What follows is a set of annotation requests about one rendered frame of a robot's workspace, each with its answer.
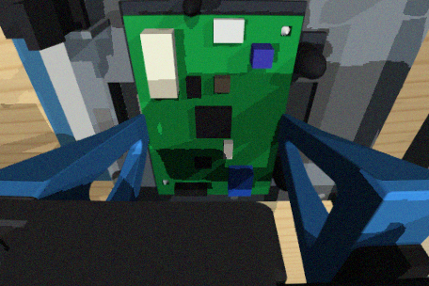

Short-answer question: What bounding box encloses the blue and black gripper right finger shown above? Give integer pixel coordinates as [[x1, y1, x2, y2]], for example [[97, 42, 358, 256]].
[[278, 114, 429, 283]]

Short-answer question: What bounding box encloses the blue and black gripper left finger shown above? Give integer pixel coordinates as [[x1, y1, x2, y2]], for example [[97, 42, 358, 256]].
[[0, 114, 150, 201]]

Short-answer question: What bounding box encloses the green circuit board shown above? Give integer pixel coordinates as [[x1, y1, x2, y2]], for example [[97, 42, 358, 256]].
[[123, 14, 304, 197]]

